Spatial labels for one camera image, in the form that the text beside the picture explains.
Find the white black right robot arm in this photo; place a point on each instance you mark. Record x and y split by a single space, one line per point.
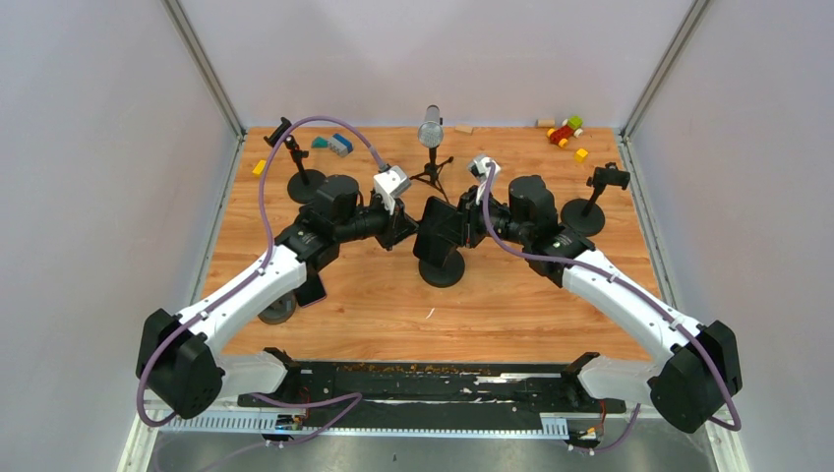
695 368

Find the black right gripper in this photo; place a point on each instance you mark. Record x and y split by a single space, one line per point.
470 212

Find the grey round stand base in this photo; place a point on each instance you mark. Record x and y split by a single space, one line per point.
279 311

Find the yellow toy cube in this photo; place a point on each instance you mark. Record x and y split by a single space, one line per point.
580 155

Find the black phone stand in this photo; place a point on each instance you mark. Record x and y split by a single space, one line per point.
585 216
304 183
445 275

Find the yellow toy brick left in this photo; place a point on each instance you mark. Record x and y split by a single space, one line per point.
260 168

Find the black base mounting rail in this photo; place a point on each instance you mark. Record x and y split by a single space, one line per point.
443 396

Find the red toy brick car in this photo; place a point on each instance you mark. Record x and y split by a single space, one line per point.
571 127

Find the black smartphone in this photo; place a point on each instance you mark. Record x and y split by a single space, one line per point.
439 232
311 292

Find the blue grey toy bricks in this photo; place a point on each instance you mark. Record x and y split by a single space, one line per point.
339 145

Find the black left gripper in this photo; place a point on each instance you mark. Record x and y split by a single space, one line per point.
397 226

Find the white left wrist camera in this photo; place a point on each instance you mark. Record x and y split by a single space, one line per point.
391 184

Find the wooden rectangular block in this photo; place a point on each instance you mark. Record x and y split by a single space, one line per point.
464 129

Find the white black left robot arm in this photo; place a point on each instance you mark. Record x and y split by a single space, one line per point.
181 359

